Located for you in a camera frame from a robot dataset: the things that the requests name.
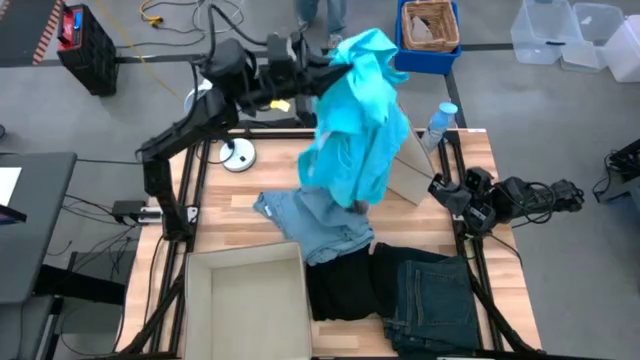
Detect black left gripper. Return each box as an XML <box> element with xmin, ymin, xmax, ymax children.
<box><xmin>266</xmin><ymin>31</ymin><xmax>354</xmax><ymax>100</ymax></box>

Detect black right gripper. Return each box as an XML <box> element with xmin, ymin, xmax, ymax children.
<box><xmin>428</xmin><ymin>166</ymin><xmax>501</xmax><ymax>236</ymax></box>

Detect turquoise shirt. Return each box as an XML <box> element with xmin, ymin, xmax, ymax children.
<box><xmin>297</xmin><ymin>27</ymin><xmax>412</xmax><ymax>209</ymax></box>

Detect dark blue jeans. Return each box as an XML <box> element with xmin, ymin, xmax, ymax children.
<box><xmin>382</xmin><ymin>257</ymin><xmax>484</xmax><ymax>357</ymax></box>

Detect light blue jeans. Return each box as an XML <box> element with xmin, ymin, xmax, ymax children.
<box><xmin>252</xmin><ymin>187</ymin><xmax>376</xmax><ymax>267</ymax></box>

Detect black garment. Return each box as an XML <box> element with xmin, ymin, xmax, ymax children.
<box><xmin>305</xmin><ymin>242</ymin><xmax>451</xmax><ymax>322</ymax></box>

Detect beige fabric box smile print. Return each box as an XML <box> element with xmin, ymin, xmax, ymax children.
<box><xmin>387</xmin><ymin>102</ymin><xmax>436</xmax><ymax>207</ymax></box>

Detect person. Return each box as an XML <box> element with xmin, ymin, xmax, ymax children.
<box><xmin>294</xmin><ymin>0</ymin><xmax>349</xmax><ymax>50</ymax></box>

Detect clear bottle blue cap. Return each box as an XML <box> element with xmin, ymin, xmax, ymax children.
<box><xmin>421</xmin><ymin>101</ymin><xmax>459</xmax><ymax>154</ymax></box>

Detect blue plastic bin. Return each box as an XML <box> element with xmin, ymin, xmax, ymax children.
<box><xmin>393</xmin><ymin>0</ymin><xmax>463</xmax><ymax>76</ymax></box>

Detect beige flat scrap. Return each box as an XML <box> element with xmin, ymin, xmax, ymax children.
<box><xmin>411</xmin><ymin>16</ymin><xmax>435</xmax><ymax>45</ymax></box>

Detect white desk lamp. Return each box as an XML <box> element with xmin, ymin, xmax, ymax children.
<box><xmin>183</xmin><ymin>78</ymin><xmax>257</xmax><ymax>173</ymax></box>

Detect wicker basket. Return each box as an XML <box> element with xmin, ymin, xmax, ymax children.
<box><xmin>400</xmin><ymin>0</ymin><xmax>461</xmax><ymax>54</ymax></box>

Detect clear bin black clip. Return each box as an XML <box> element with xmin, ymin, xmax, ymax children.
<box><xmin>509</xmin><ymin>0</ymin><xmax>584</xmax><ymax>66</ymax></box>

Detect clear plastic bin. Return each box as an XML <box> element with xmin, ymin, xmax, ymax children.
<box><xmin>559</xmin><ymin>2</ymin><xmax>626</xmax><ymax>74</ymax></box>

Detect white plastic bin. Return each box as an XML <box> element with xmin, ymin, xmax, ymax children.
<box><xmin>602</xmin><ymin>14</ymin><xmax>640</xmax><ymax>84</ymax></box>

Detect white power strip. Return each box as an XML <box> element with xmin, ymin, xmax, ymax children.
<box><xmin>135</xmin><ymin>205</ymin><xmax>164</xmax><ymax>225</ymax></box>

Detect plain beige fabric box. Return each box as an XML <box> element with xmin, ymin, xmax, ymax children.
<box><xmin>182</xmin><ymin>240</ymin><xmax>315</xmax><ymax>360</ymax></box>

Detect black red tool case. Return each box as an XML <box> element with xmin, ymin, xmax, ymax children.
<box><xmin>55</xmin><ymin>3</ymin><xmax>121</xmax><ymax>97</ymax></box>

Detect black power adapter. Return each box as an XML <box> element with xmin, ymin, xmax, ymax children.
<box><xmin>110</xmin><ymin>199</ymin><xmax>147</xmax><ymax>220</ymax></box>

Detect dark mat striped edge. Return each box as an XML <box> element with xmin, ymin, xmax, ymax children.
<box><xmin>0</xmin><ymin>0</ymin><xmax>66</xmax><ymax>66</ymax></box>

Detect dark grey desk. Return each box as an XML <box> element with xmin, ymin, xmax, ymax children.
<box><xmin>0</xmin><ymin>151</ymin><xmax>79</xmax><ymax>306</ymax></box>

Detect white paper sheet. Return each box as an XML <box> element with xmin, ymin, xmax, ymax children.
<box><xmin>0</xmin><ymin>166</ymin><xmax>24</xmax><ymax>207</ymax></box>

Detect black equipment with cables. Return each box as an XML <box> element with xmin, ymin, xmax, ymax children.
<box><xmin>592</xmin><ymin>138</ymin><xmax>640</xmax><ymax>206</ymax></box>

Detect yellow cable plug coil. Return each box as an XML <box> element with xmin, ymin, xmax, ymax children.
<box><xmin>138</xmin><ymin>0</ymin><xmax>165</xmax><ymax>27</ymax></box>

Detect yellow cable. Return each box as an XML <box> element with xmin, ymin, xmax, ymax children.
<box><xmin>94</xmin><ymin>0</ymin><xmax>186</xmax><ymax>104</ymax></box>

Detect black aluminium table frame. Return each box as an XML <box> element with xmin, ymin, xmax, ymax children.
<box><xmin>117</xmin><ymin>127</ymin><xmax>539</xmax><ymax>360</ymax></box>

